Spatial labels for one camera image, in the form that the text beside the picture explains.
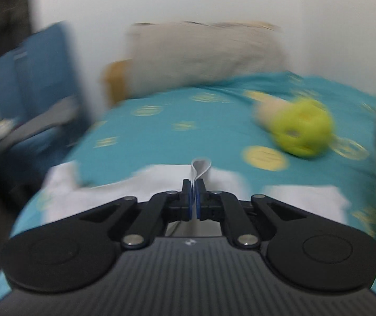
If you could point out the white cloth garment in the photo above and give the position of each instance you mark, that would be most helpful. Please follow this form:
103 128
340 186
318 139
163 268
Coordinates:
161 179

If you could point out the teal bed sheet yellow print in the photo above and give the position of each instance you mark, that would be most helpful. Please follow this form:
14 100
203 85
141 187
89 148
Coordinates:
174 112

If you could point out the wooden headboard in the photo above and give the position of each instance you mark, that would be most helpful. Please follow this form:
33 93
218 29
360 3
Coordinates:
115 79

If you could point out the yellow-green round toy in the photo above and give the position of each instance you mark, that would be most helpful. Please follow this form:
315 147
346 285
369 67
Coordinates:
301 128

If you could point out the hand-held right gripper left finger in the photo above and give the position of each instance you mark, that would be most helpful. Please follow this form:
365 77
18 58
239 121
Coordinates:
190 204

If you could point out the grey pillow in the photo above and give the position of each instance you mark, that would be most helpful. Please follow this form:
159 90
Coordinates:
201 59

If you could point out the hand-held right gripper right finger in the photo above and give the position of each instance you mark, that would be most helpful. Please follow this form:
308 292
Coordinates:
199 204

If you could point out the blue chair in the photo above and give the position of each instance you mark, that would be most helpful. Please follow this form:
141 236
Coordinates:
40 65

